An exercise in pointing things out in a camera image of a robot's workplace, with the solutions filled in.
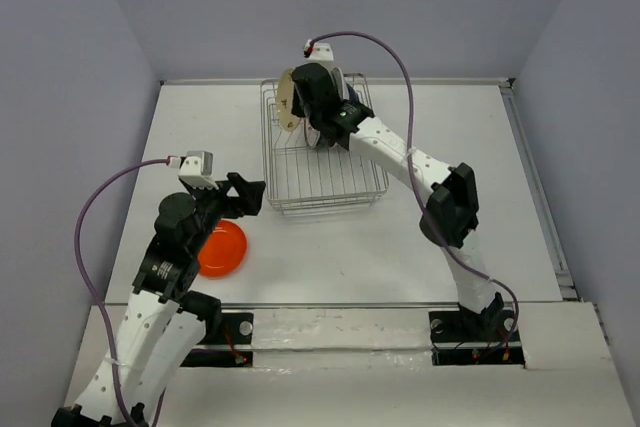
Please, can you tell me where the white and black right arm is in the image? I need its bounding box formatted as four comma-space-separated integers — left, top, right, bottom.
291, 62, 504, 342

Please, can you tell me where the teal plate with white blossoms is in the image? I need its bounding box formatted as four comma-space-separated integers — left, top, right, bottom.
330, 67, 344, 99

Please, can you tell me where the dark blue leaf-shaped plate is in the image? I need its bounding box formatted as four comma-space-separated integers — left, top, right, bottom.
346, 84, 362, 103

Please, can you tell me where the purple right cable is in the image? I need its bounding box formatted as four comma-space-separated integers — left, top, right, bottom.
312, 30, 520, 348

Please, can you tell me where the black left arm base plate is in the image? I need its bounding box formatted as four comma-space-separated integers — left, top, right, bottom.
181, 311, 254, 368

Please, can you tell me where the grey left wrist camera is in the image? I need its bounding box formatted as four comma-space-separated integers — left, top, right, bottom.
167, 151, 218, 190

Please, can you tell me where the purple cable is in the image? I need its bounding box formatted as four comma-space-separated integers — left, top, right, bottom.
74, 157, 184, 426
312, 30, 520, 348

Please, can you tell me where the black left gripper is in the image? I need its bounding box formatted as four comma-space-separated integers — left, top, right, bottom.
186, 171, 266, 253

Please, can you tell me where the silver wire dish rack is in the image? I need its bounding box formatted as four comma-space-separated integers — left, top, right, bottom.
260, 79, 389, 214

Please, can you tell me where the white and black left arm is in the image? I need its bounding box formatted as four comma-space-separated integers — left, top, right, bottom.
51, 172, 266, 426

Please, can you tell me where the small beige plate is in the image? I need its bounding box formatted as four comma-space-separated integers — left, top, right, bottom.
276, 68, 301, 132

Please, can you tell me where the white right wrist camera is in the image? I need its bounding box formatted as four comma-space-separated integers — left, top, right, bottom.
303, 39, 334, 63

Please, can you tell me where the white plate with orange sunburst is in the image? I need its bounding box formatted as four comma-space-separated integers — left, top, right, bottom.
303, 119, 323, 149

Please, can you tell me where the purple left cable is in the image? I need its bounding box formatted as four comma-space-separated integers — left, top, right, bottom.
74, 157, 184, 426

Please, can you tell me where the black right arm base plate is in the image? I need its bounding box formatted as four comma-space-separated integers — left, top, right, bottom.
429, 310, 525, 366

